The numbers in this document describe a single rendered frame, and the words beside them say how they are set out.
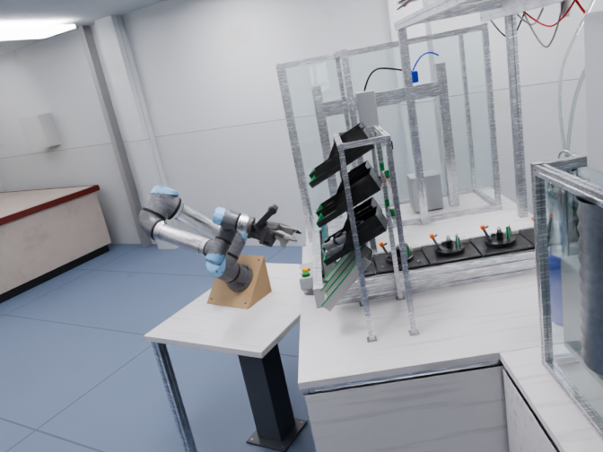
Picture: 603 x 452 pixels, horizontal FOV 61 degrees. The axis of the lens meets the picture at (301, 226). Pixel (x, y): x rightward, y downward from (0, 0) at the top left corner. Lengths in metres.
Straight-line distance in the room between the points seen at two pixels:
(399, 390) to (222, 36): 4.68
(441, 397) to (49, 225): 5.97
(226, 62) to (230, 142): 0.89
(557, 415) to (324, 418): 0.81
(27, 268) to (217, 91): 3.18
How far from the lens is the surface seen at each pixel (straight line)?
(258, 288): 2.67
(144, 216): 2.40
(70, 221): 7.44
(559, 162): 1.69
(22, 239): 7.09
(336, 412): 2.05
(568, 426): 1.72
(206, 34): 6.10
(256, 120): 5.85
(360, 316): 2.34
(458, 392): 2.07
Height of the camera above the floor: 1.94
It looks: 17 degrees down
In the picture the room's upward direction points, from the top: 11 degrees counter-clockwise
